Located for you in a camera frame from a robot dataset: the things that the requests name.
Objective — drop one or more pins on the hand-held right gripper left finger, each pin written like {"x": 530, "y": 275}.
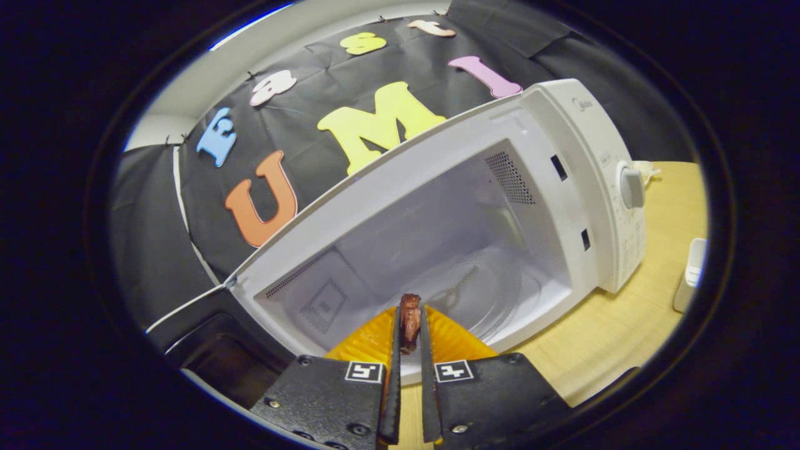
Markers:
{"x": 340, "y": 400}

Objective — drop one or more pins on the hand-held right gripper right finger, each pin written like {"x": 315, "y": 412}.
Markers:
{"x": 487, "y": 394}

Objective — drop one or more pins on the dark red meat piece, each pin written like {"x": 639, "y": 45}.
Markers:
{"x": 409, "y": 322}

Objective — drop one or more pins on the white microwave oven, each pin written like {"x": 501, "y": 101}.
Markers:
{"x": 437, "y": 219}

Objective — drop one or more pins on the small white dish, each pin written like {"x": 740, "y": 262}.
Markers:
{"x": 690, "y": 275}

